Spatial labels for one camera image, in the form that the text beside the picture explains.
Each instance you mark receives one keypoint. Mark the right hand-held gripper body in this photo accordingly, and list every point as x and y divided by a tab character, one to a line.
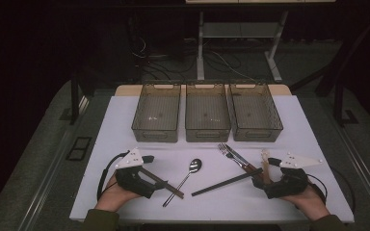
289	186

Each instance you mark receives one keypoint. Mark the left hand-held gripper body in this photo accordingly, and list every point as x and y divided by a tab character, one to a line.
131	179

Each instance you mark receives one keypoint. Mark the beige translucent plastic spoon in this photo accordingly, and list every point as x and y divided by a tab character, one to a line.
266	165

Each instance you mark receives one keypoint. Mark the black chopstick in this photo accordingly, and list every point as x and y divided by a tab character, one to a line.
224	182

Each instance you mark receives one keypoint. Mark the metal spoon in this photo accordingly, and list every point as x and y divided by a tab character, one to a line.
195	165

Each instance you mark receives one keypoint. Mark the smoky translucent plastic bin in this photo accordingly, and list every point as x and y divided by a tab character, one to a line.
207	112
255	112
156	112

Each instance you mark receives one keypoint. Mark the person's left hand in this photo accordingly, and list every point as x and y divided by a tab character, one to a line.
114	199

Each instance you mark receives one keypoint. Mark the person's right hand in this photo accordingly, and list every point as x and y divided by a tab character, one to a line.
311	203

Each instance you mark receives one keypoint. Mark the black metal stand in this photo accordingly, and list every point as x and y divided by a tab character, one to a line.
338	102

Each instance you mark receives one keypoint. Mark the metal floor rail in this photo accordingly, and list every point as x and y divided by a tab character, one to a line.
366	179
43	189

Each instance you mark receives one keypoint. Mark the grey metal desk frame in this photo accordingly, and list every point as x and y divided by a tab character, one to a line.
200	48

